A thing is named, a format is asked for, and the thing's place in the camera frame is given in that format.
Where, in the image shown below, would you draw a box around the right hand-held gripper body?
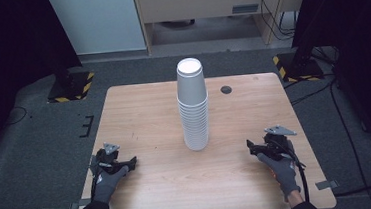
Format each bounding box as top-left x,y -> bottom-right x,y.
261,123 -> 300,162

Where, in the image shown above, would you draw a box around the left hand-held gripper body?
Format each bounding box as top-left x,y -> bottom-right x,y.
88,141 -> 123,176

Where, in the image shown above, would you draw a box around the stack of white paper cups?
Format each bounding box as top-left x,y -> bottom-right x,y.
173,56 -> 213,153

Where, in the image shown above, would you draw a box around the person's right hand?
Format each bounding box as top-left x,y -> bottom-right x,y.
256,149 -> 303,205

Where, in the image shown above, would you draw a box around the person's left hand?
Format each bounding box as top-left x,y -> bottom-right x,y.
90,164 -> 133,206

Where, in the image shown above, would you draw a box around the black floor tape mark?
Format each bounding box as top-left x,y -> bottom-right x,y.
77,115 -> 97,139

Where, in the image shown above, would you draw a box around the grey tape strip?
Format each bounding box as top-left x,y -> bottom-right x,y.
314,179 -> 341,192
70,197 -> 93,209

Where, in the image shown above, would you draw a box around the dark round table grommet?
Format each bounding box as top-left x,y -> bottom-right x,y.
219,85 -> 234,96

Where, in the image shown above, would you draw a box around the striped black stand base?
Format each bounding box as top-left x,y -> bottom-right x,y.
272,50 -> 326,85
45,70 -> 98,104

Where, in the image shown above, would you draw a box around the black curtain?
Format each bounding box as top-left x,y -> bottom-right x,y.
0,0 -> 91,167
288,0 -> 371,159

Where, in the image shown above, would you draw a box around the white cabinet panel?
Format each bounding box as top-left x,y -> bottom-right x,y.
46,0 -> 148,59

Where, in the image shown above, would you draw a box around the light wooden desk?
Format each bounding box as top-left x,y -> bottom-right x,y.
132,0 -> 315,57

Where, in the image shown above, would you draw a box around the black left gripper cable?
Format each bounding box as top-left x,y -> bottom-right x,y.
89,173 -> 100,202

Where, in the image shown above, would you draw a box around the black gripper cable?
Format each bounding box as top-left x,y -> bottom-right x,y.
275,136 -> 312,206
89,173 -> 100,202

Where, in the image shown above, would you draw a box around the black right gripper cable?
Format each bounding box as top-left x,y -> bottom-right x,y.
275,136 -> 312,206

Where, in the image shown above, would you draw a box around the thin black floor cable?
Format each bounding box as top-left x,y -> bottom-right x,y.
2,104 -> 30,127

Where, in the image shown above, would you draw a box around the hanging black desk cables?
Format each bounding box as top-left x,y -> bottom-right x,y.
258,0 -> 300,43

